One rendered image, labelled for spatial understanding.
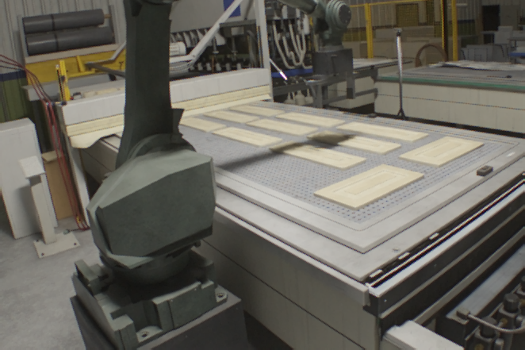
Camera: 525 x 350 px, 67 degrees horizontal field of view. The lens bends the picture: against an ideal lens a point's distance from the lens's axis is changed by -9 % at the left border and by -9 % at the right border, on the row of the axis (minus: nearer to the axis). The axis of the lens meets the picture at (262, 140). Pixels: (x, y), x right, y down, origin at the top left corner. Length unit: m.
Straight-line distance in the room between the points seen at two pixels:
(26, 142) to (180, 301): 2.83
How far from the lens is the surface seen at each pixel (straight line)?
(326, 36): 2.47
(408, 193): 1.99
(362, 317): 1.55
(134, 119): 1.92
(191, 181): 1.64
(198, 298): 1.86
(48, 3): 8.31
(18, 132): 4.29
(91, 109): 3.99
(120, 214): 1.60
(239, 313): 1.99
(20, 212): 4.45
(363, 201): 1.85
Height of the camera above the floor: 1.63
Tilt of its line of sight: 15 degrees down
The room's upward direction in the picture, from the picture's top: 6 degrees counter-clockwise
